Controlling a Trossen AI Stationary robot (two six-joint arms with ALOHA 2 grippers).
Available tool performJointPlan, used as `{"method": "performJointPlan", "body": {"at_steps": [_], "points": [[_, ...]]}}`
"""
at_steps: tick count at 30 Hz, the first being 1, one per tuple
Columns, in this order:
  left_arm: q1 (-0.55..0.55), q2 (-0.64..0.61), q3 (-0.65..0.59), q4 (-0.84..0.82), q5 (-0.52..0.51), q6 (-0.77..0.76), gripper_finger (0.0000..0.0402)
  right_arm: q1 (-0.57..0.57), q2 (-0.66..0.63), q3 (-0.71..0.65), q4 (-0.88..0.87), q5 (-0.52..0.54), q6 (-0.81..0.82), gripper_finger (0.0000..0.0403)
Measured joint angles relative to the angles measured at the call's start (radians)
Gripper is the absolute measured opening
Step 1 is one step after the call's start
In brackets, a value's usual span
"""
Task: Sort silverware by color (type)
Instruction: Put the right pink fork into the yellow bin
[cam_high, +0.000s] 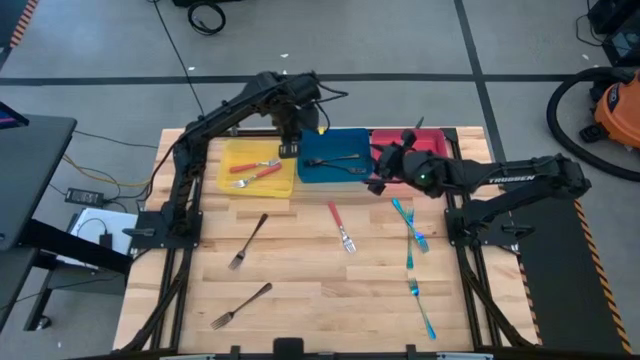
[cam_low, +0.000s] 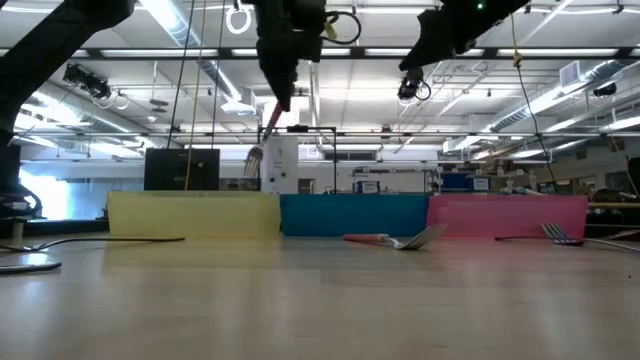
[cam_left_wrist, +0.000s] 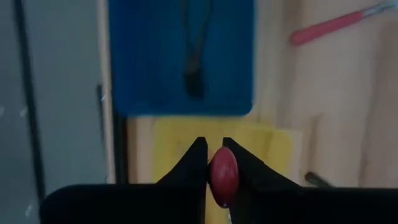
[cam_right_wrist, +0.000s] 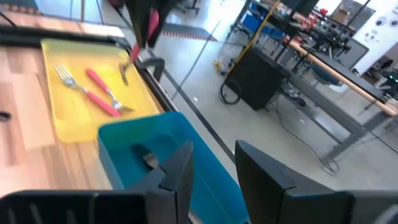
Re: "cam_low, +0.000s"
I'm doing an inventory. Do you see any wooden background table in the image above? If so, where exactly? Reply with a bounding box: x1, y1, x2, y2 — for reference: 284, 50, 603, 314
588, 201, 640, 210

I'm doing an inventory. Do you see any yellow plastic bin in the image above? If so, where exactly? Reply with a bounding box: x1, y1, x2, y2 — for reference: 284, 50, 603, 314
106, 190, 282, 240

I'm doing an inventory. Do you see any black overhead beam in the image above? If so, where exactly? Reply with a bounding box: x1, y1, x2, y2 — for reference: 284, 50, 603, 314
0, 46, 640, 58

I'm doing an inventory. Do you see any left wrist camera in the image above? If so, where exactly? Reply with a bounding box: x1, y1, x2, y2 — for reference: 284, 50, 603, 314
298, 29, 325, 64

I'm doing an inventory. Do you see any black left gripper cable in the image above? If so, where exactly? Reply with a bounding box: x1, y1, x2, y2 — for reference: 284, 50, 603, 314
324, 10, 362, 45

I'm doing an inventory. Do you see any dark metal fork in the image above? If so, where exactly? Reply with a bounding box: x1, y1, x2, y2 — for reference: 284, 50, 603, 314
0, 235, 186, 253
0, 260, 64, 276

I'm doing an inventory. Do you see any thin black stand frame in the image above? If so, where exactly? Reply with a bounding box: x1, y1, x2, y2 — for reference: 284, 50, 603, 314
256, 125, 338, 195

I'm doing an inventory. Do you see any blue plastic bin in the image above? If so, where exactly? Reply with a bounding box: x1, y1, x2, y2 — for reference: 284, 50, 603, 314
279, 193, 431, 238

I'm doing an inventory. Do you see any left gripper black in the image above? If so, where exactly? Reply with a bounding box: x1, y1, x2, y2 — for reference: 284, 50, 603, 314
255, 0, 326, 112

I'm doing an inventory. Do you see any red plastic bin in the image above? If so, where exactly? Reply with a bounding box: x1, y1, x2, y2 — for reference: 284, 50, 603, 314
426, 193, 590, 240

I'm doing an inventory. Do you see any iridescent blue fork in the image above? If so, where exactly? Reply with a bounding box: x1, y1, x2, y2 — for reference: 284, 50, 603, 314
540, 222, 640, 254

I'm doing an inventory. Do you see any black hanging camera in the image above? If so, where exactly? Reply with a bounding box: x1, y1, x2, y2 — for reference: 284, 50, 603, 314
397, 67, 432, 102

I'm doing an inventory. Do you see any black ceiling device cluster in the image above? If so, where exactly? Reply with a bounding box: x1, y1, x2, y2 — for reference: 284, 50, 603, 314
62, 63, 113, 101

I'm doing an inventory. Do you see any black square panel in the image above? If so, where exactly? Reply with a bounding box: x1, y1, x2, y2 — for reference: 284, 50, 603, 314
143, 147, 221, 192

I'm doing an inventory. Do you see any blue storage crate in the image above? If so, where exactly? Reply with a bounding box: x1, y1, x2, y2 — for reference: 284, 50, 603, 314
441, 172, 492, 193

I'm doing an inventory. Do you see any black machine with hose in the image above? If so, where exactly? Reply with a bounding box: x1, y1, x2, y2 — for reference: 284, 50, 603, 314
0, 143, 45, 221

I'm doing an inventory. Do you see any red-handled silver fork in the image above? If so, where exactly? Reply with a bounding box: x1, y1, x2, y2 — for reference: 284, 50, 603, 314
343, 222, 448, 251
243, 102, 286, 177

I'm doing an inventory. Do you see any black hanging cable yellow tie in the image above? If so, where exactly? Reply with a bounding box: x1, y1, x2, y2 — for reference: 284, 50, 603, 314
508, 12, 560, 195

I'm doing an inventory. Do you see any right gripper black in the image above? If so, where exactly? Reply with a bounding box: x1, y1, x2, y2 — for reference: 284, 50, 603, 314
398, 4, 474, 72

